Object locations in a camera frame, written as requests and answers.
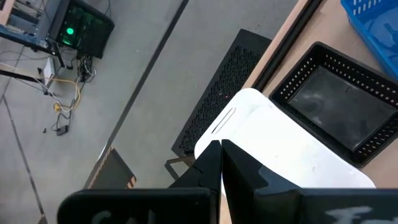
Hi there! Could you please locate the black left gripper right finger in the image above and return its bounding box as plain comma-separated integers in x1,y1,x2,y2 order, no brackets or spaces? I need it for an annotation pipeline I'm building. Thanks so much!
221,139,398,224

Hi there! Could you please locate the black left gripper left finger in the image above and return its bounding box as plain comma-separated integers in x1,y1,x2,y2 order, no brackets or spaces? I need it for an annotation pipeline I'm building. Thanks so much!
57,139,223,224

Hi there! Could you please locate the white plastic basket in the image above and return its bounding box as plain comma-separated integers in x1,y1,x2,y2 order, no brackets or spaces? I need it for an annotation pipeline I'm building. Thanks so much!
194,88,377,200

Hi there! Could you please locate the black plastic basket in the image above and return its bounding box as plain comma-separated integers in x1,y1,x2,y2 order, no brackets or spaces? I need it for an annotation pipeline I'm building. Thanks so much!
269,41,398,169

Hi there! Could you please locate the blue plastic basket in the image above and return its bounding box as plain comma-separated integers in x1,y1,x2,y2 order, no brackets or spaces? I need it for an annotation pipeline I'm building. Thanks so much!
340,0,398,82

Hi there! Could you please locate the black mat with striped edge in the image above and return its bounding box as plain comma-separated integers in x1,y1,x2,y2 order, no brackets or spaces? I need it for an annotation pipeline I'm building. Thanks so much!
83,146,137,190

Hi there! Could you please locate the black power adapter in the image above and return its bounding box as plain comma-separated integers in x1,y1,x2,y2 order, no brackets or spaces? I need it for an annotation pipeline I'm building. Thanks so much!
55,124,70,136

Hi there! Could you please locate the black perforated metal panel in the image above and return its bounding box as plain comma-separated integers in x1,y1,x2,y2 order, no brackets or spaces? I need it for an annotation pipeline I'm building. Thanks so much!
170,28,273,158

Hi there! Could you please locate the white power box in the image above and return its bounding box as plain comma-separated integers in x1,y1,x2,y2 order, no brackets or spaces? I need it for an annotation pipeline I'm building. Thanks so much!
43,57,57,85

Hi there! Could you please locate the black computer tower green light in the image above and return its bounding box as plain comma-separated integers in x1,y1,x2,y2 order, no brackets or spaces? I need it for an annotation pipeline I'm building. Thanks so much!
55,0,115,60

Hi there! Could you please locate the yellow cable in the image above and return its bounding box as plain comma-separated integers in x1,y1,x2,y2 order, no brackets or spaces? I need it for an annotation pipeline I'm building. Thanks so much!
51,76,82,113

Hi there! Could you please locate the black metal rig frame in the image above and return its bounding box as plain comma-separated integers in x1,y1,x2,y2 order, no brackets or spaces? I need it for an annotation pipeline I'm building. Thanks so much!
250,0,324,93

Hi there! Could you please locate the grey metal stand frame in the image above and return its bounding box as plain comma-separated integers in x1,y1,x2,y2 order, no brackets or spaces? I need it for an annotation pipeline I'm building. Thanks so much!
0,0,63,55

